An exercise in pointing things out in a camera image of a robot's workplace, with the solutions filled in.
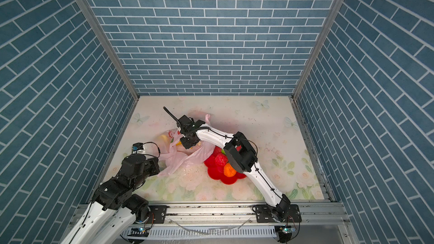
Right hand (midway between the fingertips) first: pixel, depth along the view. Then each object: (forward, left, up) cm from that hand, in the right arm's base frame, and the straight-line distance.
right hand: (185, 142), depth 96 cm
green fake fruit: (-20, -25, +30) cm, 44 cm away
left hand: (-16, +6, +11) cm, 20 cm away
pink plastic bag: (-11, +2, +6) cm, 12 cm away
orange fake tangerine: (-16, -26, +3) cm, 31 cm away
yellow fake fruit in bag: (0, +11, +4) cm, 12 cm away
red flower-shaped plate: (-15, -20, -2) cm, 25 cm away
